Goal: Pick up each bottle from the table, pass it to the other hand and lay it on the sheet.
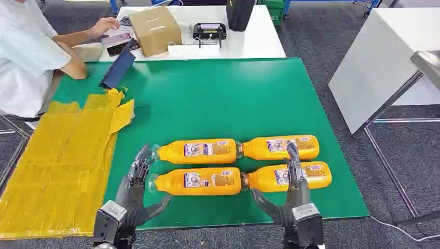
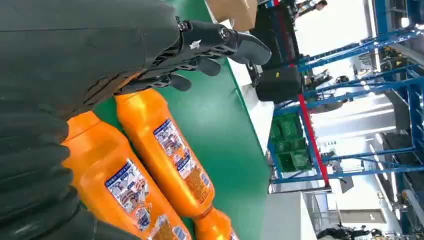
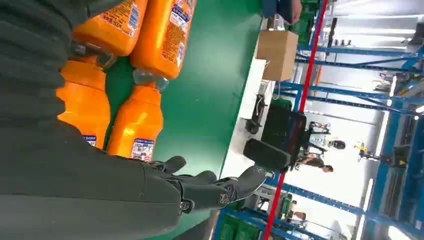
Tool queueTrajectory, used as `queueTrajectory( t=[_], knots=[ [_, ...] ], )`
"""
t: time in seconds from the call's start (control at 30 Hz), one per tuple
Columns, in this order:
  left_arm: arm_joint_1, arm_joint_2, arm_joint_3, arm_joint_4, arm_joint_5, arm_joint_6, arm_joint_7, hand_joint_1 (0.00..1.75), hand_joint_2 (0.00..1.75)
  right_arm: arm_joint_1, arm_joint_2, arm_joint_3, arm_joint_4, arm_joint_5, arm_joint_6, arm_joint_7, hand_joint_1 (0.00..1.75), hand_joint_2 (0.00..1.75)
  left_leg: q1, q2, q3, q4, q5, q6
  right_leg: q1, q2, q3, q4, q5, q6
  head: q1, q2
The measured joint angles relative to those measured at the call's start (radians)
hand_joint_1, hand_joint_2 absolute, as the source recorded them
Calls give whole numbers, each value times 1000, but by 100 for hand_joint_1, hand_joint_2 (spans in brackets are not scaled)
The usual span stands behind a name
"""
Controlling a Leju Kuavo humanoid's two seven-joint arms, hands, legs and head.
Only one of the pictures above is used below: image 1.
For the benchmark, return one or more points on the person's left hand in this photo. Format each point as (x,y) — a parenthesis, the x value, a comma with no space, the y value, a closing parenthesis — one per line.
(105,25)

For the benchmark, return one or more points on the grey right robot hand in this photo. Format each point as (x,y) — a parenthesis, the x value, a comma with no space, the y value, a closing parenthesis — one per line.
(297,194)

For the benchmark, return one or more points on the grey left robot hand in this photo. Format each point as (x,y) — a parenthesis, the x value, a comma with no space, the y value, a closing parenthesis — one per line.
(132,202)

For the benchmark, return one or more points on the orange plastic bottle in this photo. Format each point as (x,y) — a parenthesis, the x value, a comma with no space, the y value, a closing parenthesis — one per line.
(172,153)
(172,182)
(264,178)
(257,147)

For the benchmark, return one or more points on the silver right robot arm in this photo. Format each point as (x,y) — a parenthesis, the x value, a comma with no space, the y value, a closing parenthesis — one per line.
(290,240)

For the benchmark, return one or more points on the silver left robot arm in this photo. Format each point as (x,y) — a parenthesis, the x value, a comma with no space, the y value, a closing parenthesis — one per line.
(103,246)

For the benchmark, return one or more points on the pink printed booklet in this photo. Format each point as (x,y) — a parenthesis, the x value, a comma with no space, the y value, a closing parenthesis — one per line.
(115,39)

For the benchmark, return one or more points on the black phone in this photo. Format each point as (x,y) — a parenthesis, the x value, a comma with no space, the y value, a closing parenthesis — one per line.
(115,50)

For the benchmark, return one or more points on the dark blue folder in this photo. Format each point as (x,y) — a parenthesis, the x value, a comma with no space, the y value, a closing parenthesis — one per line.
(118,70)

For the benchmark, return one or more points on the brown cardboard box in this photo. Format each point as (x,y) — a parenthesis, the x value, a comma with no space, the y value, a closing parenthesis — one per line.
(154,31)

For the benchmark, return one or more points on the yellow sheet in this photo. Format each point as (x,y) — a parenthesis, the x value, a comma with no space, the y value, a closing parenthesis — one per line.
(58,165)

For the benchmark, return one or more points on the person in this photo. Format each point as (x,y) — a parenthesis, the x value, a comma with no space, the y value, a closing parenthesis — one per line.
(24,51)

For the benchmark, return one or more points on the black device with screen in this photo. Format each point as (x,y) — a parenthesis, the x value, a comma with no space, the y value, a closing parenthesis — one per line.
(209,32)

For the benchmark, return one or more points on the green mat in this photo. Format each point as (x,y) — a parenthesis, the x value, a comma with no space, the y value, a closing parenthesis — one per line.
(220,99)

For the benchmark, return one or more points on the black case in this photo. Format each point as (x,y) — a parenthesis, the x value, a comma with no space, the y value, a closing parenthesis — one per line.
(240,13)

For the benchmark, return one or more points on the white table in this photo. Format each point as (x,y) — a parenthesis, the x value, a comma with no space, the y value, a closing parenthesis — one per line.
(254,37)

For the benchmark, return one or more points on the white panel desk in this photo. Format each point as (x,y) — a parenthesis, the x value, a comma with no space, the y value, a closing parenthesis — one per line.
(378,62)

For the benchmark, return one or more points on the green crate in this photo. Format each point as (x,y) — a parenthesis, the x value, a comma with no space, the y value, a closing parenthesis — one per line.
(276,12)

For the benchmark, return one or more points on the blue metal rack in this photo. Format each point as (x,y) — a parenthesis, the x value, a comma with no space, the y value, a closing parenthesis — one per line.
(371,5)

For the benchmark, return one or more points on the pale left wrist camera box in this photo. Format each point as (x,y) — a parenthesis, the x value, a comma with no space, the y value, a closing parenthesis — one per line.
(110,216)

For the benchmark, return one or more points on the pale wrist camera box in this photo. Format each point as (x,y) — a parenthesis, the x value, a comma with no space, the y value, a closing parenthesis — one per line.
(110,216)
(309,223)

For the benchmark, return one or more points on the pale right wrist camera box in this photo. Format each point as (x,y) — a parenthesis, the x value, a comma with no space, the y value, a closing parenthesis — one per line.
(309,223)

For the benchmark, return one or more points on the metal floor frame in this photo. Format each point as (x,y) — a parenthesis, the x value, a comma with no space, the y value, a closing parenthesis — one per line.
(20,132)

